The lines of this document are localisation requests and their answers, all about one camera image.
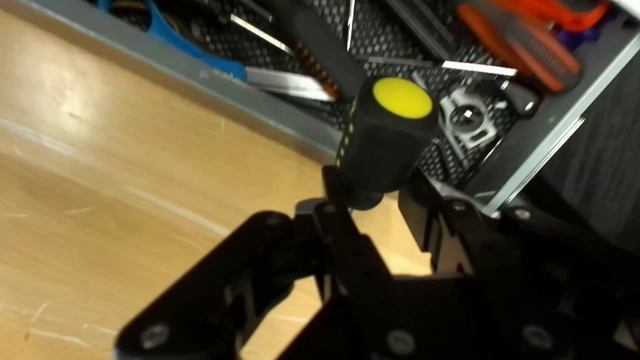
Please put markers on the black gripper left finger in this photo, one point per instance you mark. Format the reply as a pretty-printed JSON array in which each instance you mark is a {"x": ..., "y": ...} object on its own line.
[{"x": 221, "y": 292}]

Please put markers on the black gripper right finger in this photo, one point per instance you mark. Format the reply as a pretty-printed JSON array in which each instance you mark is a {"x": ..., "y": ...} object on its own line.
[{"x": 481, "y": 253}]

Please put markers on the black screwdriver with yellow cap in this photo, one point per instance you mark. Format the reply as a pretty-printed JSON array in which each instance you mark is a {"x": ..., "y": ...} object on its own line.
[{"x": 383, "y": 142}]

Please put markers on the thin silver metal rod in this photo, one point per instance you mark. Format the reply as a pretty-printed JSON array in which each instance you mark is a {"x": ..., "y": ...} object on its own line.
[{"x": 481, "y": 67}]

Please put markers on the black grip screwdriver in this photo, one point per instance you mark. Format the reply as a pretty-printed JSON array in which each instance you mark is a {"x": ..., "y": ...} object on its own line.
[{"x": 327, "y": 51}]

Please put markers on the grey metal tool drawer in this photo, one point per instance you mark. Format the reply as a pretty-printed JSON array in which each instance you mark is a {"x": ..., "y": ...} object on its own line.
[{"x": 221, "y": 83}]

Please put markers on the silver metal bracket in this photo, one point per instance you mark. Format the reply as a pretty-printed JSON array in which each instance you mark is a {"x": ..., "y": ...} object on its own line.
[{"x": 467, "y": 121}]

